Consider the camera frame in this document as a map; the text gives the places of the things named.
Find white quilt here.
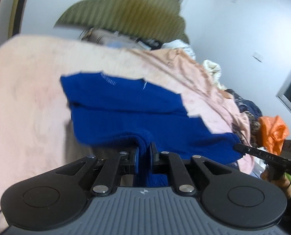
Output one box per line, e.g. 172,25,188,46
161,39,196,60

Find orange plastic bag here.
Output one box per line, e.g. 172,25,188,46
259,115,290,156

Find cream crumpled blanket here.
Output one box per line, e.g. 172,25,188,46
202,60,227,91

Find peach blanket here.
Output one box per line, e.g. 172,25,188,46
129,49,251,145

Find person's right hand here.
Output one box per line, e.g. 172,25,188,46
260,169,291,199

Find dark patterned clothes pile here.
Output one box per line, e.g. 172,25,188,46
226,89,262,147

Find dark clothes on pillow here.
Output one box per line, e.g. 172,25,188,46
137,38,163,50

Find pink bed sheet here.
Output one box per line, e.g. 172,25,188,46
0,35,185,233

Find olive padded headboard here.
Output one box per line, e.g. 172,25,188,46
56,0,189,43

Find gold tower air conditioner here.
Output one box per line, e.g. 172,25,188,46
8,0,27,38

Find blue beaded sweater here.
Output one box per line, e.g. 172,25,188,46
60,73,241,187

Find brown striped pillow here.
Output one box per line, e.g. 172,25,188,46
79,28,151,50

